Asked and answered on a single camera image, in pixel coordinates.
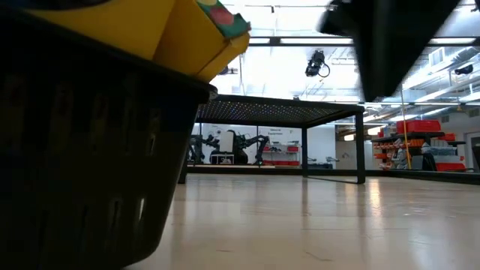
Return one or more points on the black perforated metal shelf riser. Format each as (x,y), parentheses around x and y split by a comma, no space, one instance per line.
(270,110)

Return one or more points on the rack with red bins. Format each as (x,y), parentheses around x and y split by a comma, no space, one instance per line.
(418,126)

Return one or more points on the black robot on workbench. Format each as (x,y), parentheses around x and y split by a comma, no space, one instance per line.
(251,144)
(202,144)

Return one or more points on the black plastic basket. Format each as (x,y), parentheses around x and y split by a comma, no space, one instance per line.
(93,150)

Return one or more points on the black light beam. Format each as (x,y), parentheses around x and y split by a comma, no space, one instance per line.
(300,41)

